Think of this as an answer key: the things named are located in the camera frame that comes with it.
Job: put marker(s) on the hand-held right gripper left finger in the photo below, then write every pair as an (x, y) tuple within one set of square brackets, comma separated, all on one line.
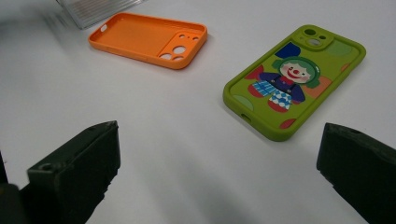
[(74, 174)]

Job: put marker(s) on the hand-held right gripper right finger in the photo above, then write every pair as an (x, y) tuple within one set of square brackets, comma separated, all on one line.
[(361, 168)]

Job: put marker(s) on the green clown-print phone case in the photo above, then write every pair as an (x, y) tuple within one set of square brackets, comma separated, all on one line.
[(280, 102)]

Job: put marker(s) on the clear slotted rack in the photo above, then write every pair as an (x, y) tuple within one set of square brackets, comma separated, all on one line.
[(93, 12)]

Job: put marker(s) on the orange phone case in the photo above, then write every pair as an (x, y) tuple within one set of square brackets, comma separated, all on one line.
[(137, 37)]

